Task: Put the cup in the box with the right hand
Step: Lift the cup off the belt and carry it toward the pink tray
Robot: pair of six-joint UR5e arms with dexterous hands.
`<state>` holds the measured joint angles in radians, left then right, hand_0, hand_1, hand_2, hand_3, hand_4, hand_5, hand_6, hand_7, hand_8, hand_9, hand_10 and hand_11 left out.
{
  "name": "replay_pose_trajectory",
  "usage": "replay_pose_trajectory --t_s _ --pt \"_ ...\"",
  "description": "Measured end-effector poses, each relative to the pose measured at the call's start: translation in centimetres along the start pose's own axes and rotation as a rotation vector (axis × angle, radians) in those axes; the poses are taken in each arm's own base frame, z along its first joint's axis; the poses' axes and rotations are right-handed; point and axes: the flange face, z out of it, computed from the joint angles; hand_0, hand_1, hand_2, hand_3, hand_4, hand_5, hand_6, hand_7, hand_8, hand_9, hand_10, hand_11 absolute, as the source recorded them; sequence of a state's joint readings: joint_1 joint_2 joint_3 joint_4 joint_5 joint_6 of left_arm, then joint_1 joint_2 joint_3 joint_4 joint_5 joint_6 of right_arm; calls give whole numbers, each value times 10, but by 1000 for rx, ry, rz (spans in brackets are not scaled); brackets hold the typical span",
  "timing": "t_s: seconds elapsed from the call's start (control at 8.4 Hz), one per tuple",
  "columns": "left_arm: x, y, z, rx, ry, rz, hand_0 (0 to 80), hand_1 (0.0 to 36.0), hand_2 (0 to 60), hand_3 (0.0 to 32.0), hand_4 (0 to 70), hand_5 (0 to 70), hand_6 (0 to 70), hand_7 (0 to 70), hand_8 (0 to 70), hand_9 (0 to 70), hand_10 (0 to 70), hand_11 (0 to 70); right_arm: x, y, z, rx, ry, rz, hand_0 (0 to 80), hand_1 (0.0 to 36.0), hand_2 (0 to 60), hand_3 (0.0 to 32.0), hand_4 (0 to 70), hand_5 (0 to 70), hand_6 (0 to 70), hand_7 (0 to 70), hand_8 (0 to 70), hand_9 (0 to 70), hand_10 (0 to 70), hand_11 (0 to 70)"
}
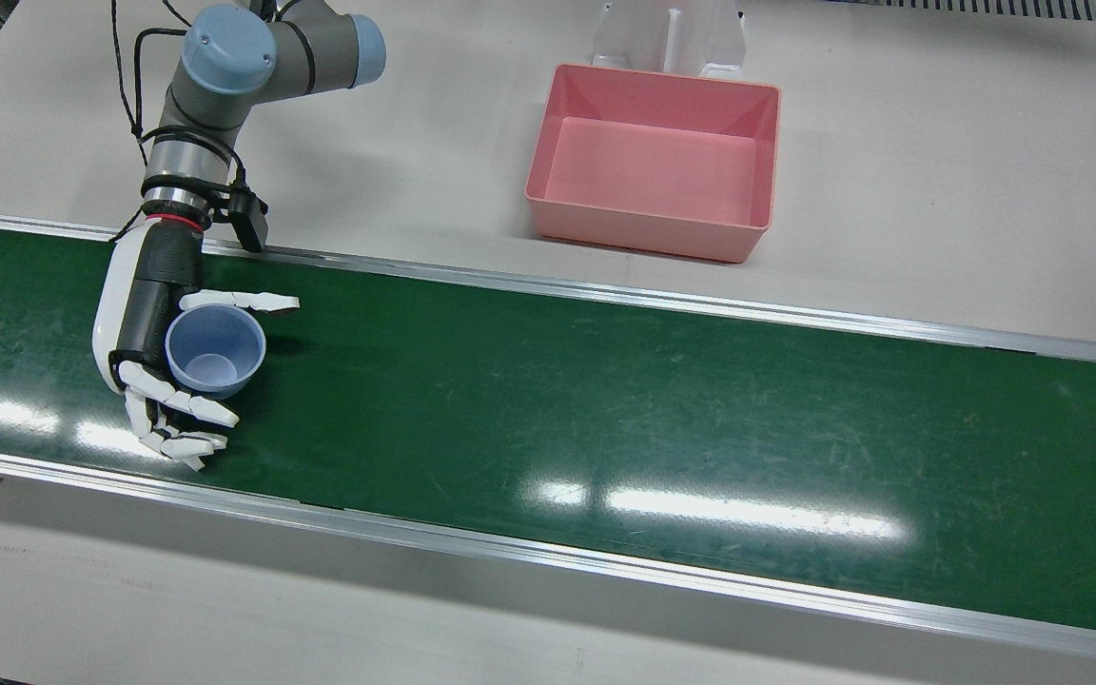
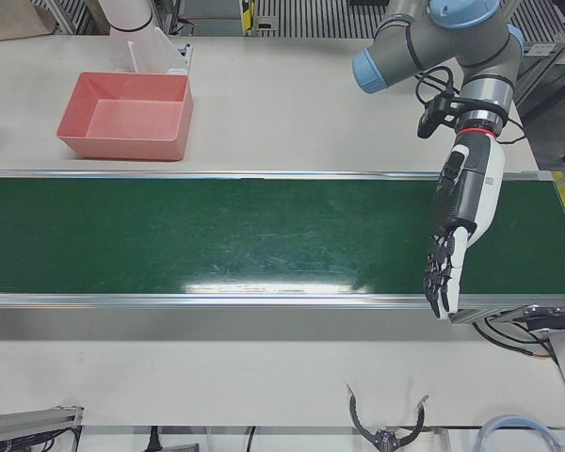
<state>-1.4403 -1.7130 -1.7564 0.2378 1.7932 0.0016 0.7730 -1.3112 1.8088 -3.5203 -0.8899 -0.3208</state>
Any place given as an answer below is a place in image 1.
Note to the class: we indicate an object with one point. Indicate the right robot dexterous hand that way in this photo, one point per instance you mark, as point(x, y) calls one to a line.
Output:
point(144, 314)

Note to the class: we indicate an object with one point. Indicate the blue plastic cup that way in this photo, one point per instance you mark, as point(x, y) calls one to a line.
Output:
point(215, 366)

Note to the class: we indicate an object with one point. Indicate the right UR5e robot arm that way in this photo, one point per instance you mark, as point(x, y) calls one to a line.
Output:
point(225, 57)

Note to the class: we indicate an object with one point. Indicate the pink plastic box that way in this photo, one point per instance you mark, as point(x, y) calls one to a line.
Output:
point(653, 171)

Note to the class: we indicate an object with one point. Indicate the green conveyor belt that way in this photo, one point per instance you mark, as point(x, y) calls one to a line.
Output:
point(605, 400)

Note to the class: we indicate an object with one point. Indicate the white plastic stand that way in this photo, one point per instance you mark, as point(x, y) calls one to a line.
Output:
point(700, 29)

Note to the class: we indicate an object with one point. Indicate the metal vent grille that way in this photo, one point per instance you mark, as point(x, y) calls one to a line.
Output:
point(986, 8)

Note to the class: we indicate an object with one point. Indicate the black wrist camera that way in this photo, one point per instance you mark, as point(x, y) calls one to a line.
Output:
point(251, 224)

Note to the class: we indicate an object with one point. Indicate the aluminium conveyor rail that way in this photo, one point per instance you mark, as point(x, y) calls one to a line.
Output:
point(510, 549)
point(605, 292)

